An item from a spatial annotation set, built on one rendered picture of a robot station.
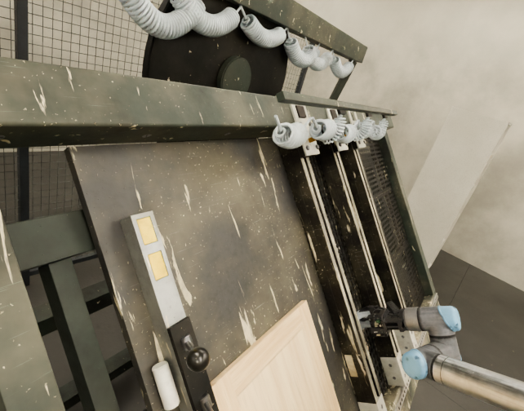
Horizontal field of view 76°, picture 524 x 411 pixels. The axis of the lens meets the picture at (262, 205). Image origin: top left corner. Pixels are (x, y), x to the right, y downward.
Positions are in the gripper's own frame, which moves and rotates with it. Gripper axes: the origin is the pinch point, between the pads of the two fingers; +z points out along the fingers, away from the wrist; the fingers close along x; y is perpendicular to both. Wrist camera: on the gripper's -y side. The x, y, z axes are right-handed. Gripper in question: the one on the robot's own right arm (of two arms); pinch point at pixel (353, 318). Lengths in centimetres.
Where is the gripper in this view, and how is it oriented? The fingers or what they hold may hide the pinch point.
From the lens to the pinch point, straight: 136.7
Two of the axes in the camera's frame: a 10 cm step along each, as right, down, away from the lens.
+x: 3.0, 9.5, 0.2
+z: -7.7, 2.3, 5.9
